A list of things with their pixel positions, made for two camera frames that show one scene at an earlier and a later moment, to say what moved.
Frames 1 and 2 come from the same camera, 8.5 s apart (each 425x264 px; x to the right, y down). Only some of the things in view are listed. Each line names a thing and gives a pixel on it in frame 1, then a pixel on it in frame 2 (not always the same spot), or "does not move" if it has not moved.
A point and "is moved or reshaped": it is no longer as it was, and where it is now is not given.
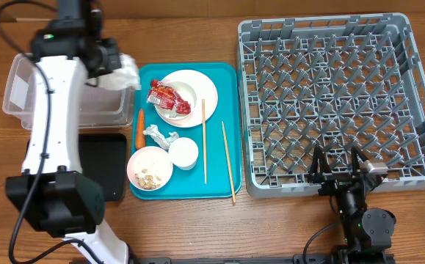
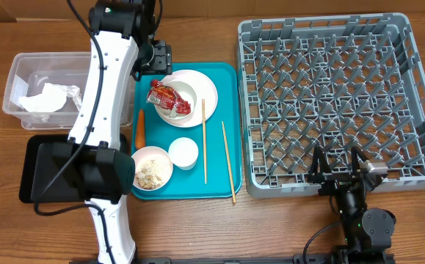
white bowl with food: [150, 168] does not move
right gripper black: [334, 181] does not move
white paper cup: [183, 153] does not move
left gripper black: [111, 45] → [162, 62]
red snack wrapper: [168, 98] does not move
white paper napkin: [125, 78] is moved or reshaped
